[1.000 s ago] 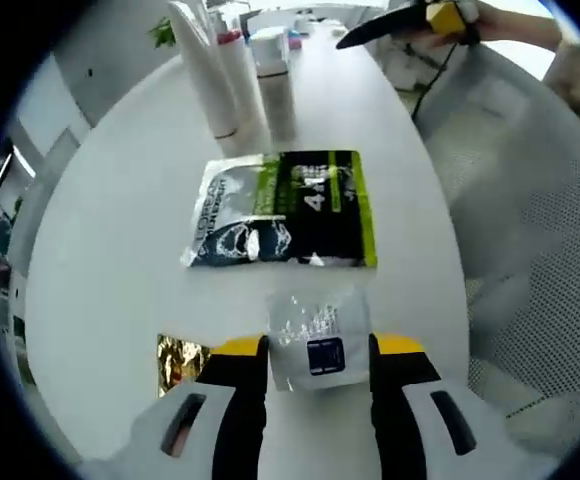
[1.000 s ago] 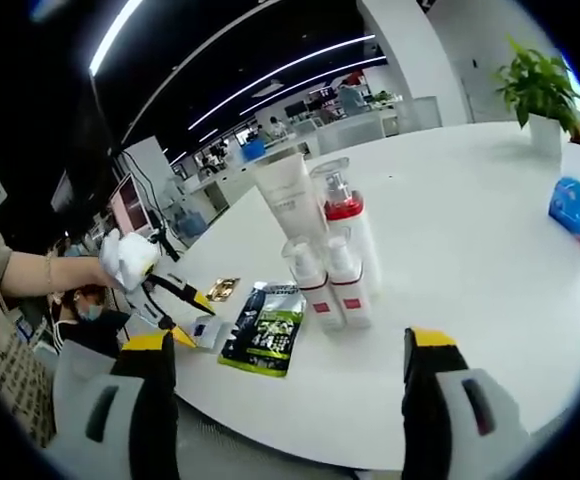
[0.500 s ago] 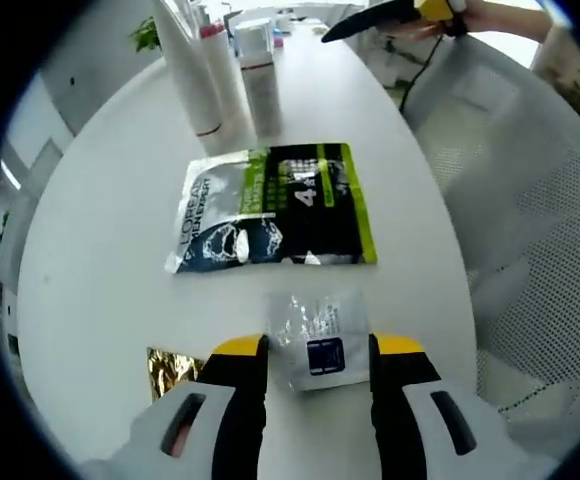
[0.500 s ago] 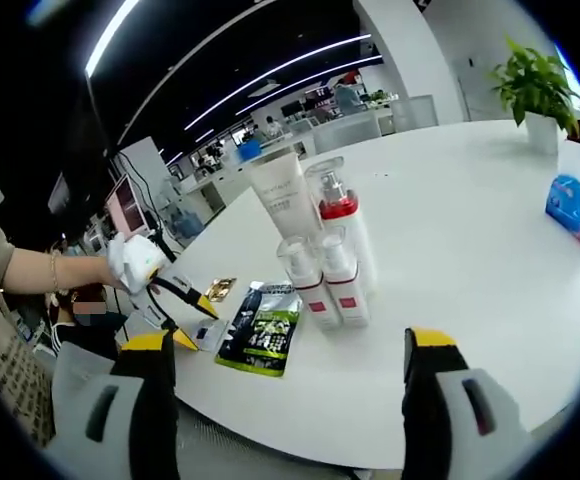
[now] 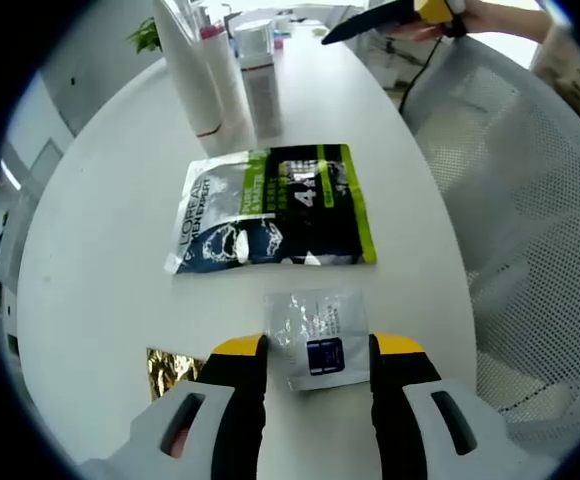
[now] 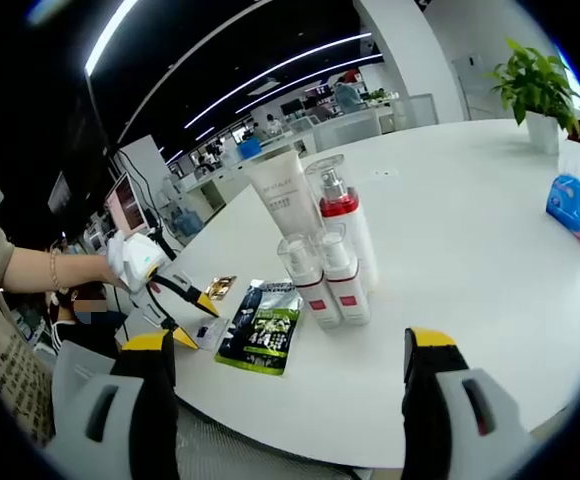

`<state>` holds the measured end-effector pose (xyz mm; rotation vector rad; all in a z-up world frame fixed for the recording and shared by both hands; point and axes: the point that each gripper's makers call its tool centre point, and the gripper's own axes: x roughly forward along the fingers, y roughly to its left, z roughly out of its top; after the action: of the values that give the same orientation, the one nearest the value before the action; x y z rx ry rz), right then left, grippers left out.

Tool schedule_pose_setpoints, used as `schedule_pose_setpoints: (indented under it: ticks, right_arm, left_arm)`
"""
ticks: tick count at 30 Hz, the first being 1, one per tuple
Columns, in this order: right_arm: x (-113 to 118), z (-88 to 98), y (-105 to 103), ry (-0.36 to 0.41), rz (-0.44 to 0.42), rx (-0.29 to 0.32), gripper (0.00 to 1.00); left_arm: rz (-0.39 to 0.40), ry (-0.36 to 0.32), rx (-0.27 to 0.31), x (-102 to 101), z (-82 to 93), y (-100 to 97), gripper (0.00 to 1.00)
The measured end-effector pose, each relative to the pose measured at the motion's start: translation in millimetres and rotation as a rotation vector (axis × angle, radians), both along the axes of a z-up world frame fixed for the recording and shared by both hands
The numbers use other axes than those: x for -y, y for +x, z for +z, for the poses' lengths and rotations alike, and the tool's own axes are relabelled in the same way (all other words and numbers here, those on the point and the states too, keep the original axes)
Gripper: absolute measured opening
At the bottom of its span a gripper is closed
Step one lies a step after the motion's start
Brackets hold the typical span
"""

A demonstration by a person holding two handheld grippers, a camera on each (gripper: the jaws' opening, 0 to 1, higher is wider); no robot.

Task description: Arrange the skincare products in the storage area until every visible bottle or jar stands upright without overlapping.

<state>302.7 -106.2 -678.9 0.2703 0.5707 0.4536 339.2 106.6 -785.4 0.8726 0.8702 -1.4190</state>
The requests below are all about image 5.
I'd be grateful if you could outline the green black skincare mask pack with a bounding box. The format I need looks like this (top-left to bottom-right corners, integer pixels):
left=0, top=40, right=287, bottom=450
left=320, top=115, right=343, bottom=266
left=163, top=143, right=379, bottom=277

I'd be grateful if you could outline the small silver skincare sachet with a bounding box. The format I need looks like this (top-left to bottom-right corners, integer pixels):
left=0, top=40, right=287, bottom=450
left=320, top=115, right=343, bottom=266
left=263, top=286, right=372, bottom=395

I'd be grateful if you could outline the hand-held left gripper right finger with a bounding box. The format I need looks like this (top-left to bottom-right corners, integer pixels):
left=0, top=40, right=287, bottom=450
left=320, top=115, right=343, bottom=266
left=368, top=331, right=527, bottom=480

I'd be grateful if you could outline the person's right hand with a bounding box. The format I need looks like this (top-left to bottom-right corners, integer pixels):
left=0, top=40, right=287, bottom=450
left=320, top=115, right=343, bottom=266
left=386, top=0, right=502, bottom=44

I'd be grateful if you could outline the white skincare bottle clear cap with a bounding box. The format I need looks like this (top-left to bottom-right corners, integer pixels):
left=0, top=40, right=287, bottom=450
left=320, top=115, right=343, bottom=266
left=233, top=21, right=285, bottom=140

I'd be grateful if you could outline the white mesh chair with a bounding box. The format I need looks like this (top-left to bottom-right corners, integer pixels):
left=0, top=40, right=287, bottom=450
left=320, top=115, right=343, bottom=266
left=398, top=37, right=580, bottom=451

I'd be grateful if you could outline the gold foil skincare sachet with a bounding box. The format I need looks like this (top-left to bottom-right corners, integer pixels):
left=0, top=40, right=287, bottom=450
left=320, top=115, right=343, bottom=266
left=145, top=347, right=208, bottom=404

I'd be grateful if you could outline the green potted plant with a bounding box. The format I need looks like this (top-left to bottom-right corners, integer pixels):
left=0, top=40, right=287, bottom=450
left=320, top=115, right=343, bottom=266
left=126, top=16, right=165, bottom=55

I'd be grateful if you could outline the red collar skincare pump bottle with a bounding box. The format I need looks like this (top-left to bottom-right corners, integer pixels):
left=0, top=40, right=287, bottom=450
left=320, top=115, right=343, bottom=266
left=198, top=24, right=252, bottom=157

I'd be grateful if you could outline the tall white skincare tube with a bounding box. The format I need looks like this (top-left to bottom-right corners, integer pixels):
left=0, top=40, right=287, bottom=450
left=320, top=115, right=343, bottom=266
left=151, top=0, right=225, bottom=140

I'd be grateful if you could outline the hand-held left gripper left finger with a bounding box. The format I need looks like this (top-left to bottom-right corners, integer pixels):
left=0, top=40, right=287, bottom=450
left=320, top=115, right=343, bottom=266
left=82, top=333, right=270, bottom=480

